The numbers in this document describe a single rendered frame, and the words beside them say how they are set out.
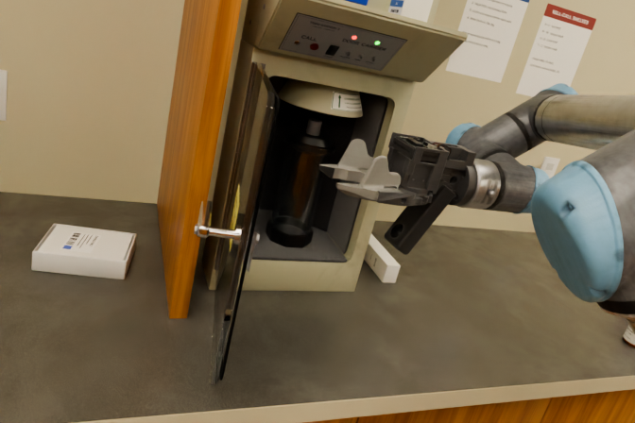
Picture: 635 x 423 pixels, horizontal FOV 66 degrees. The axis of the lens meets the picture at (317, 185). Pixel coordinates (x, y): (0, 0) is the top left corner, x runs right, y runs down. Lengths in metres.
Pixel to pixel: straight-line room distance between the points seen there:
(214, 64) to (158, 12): 0.52
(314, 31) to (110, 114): 0.65
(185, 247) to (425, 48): 0.52
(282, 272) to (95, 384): 0.41
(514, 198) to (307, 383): 0.43
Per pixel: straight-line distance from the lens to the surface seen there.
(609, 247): 0.47
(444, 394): 0.94
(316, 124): 0.99
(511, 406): 1.13
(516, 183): 0.78
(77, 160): 1.33
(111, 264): 0.99
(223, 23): 0.74
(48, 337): 0.87
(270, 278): 1.01
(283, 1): 0.75
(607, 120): 0.70
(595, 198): 0.47
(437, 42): 0.86
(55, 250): 1.02
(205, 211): 0.66
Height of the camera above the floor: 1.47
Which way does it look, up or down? 18 degrees down
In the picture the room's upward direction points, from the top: 14 degrees clockwise
